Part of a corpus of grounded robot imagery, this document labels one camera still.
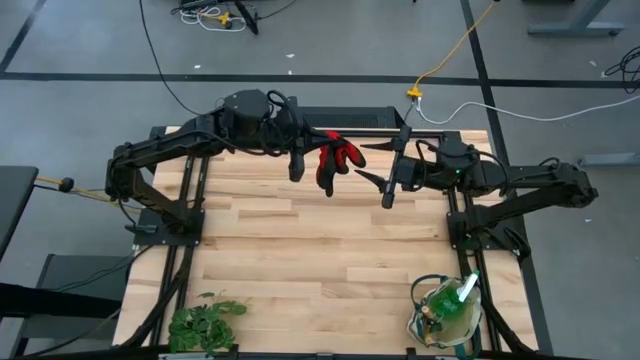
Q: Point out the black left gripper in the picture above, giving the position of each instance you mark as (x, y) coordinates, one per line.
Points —
(287, 130)

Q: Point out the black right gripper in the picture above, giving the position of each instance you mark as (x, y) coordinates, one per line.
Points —
(415, 175)

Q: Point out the red black gardening glove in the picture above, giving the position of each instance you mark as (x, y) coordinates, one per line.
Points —
(345, 155)

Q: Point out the green spray bottle white nozzle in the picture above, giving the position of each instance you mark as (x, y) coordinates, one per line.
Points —
(442, 305)

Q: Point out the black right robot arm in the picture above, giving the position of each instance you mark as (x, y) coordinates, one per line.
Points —
(530, 182)

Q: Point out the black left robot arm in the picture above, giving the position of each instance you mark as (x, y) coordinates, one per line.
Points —
(165, 145)

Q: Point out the beige green gardening bag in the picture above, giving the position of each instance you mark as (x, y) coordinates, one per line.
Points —
(457, 337)

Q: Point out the black computer tower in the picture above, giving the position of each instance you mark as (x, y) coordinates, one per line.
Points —
(360, 117)

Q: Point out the black stand leg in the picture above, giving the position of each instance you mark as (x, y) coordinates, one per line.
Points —
(247, 17)

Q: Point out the green potted plant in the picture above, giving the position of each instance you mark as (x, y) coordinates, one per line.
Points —
(200, 325)

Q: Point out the grey desk foot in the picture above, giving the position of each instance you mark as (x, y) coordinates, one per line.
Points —
(610, 159)
(575, 29)

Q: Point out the black desk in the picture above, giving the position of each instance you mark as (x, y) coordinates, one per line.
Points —
(15, 200)

